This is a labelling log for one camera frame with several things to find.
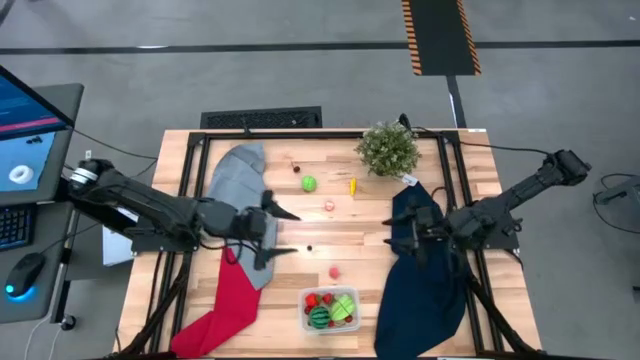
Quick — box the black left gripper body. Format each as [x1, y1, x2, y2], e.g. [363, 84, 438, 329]
[230, 204, 279, 251]

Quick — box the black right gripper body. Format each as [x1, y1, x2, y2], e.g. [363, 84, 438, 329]
[417, 204, 451, 251]

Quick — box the clear plastic tupperware container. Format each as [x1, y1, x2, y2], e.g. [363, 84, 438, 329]
[297, 285, 362, 335]

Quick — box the green striped toy watermelon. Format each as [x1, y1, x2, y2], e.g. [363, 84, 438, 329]
[308, 305, 333, 330]

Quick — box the light green toy lettuce leaf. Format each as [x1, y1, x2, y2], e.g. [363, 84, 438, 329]
[329, 293, 357, 323]

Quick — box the grey cloth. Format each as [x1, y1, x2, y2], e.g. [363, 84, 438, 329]
[205, 143, 280, 291]

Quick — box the navy blue cloth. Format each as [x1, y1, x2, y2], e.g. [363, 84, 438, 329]
[373, 180, 474, 360]

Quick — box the red cloth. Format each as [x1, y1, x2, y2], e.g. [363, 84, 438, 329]
[169, 247, 264, 359]

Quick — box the artificial green plant black pot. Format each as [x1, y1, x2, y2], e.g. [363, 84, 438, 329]
[354, 121, 422, 179]

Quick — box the black perforated floor mat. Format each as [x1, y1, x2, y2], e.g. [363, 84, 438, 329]
[199, 105, 324, 130]

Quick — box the white box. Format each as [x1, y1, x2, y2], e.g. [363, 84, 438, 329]
[102, 205, 140, 267]

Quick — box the black mat with orange stripes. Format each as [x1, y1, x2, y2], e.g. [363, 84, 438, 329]
[401, 0, 483, 77]

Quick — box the grey floor stand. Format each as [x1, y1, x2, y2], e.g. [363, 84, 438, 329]
[593, 174, 640, 207]

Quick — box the grey computer desk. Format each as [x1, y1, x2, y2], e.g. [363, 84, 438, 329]
[0, 82, 86, 325]

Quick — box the black mouse with blue light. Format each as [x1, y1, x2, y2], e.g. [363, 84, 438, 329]
[4, 252, 47, 300]

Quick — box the black keyboard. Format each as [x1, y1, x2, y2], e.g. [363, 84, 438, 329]
[0, 203, 37, 252]

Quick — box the computer monitor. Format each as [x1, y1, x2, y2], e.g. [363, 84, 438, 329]
[0, 64, 76, 207]

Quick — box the black aluminium table frame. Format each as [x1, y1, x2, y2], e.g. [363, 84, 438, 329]
[107, 130, 546, 360]

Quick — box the long black arm cable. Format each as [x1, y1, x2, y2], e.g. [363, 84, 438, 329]
[409, 124, 551, 156]

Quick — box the black monitor cable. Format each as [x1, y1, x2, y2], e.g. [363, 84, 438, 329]
[73, 128, 159, 162]

